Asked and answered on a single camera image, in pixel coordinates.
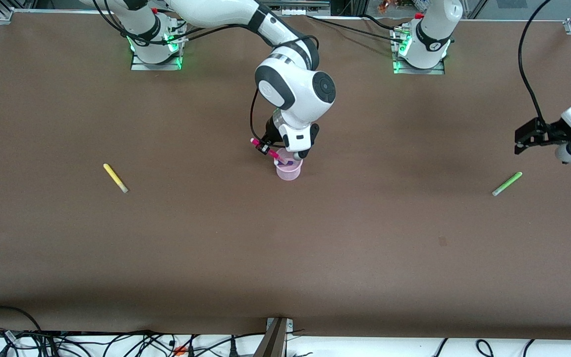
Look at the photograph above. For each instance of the green highlighter pen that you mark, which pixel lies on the green highlighter pen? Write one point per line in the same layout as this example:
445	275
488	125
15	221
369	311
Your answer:
507	183

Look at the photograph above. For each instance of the pink highlighter pen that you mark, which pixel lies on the pink highlighter pen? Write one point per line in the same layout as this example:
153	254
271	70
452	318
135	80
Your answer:
265	149

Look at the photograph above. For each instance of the purple highlighter pen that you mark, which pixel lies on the purple highlighter pen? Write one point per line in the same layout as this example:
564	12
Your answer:
287	162

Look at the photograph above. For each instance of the brown support beam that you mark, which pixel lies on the brown support beam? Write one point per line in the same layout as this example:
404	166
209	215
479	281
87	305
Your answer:
271	344

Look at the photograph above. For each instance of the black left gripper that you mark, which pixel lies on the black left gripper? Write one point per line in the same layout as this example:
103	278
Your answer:
549	130

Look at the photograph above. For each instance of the yellow highlighter pen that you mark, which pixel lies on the yellow highlighter pen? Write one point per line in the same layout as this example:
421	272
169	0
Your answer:
114	177

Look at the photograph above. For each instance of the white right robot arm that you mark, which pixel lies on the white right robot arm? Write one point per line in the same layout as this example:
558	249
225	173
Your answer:
295	84

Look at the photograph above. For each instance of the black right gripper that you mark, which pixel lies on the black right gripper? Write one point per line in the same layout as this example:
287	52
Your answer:
271	135

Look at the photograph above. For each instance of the black floor power plug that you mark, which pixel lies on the black floor power plug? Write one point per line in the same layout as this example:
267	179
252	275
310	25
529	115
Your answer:
232	347

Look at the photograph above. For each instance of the pink translucent pen holder cup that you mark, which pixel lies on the pink translucent pen holder cup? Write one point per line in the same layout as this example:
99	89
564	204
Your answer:
288	172

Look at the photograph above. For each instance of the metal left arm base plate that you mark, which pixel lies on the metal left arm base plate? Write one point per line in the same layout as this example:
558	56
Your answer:
419	71

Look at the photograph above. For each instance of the metal table edge bracket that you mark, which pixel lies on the metal table edge bracket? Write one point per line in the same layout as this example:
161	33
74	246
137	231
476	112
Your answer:
279	323

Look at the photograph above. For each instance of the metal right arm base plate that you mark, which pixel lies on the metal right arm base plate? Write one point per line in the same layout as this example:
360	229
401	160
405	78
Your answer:
156	66

